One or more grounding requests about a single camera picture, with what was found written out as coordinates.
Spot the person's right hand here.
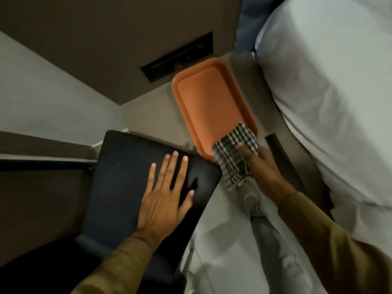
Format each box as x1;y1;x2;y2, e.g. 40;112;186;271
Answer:
237;142;298;207

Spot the person's left forearm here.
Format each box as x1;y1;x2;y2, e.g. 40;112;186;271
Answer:
70;237;154;294

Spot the person's left hand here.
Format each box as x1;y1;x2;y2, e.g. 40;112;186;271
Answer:
135;151;195;249

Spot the brown cabinet with black rail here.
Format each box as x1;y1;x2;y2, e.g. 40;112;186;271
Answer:
0;131;99;268

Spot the white bed with sheet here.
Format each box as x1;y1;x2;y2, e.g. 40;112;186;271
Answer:
255;0;392;264

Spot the black wall socket panel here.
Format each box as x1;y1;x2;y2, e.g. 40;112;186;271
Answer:
140;32;214;83

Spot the person's right forearm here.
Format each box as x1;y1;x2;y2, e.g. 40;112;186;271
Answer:
277;192;392;294

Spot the person's grey trouser leg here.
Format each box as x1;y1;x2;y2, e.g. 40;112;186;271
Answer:
238;177;326;294

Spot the blue-grey pillow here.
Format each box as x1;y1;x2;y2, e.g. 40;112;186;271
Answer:
235;0;287;53

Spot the black tray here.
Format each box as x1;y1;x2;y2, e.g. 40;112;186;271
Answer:
75;130;223;286

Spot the orange plastic tray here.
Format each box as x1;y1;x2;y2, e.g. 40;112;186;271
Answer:
171;57;259;163

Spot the dark bed frame post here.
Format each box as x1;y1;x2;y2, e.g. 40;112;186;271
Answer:
265;133;308;195

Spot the black and white checked cloth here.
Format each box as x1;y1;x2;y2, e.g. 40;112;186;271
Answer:
212;122;260;192

